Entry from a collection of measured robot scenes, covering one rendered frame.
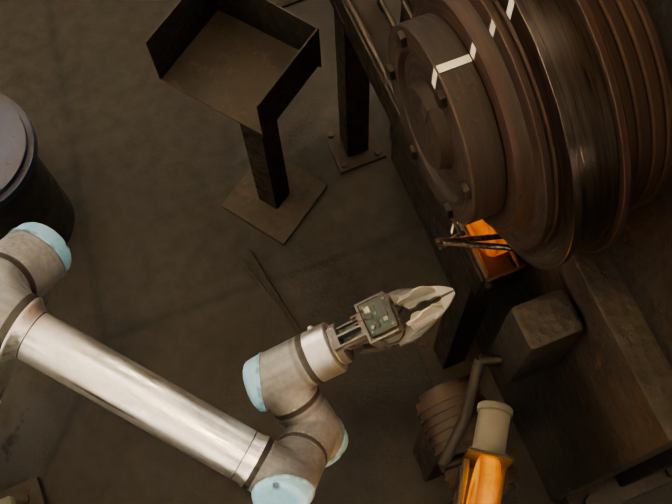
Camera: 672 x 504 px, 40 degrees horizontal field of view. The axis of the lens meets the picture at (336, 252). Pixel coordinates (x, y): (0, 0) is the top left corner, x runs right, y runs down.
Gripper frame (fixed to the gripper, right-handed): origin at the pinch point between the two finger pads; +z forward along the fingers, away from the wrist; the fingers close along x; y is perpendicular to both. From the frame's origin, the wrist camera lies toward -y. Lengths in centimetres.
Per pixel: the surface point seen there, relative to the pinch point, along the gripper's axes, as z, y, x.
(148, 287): -74, -55, 50
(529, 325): 9.8, 1.4, -10.6
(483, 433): -4.8, -5.1, -22.1
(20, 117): -71, -13, 83
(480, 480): -6.9, 4.2, -29.2
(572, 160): 24, 47, -4
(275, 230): -40, -66, 53
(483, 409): -3.3, -6.6, -18.4
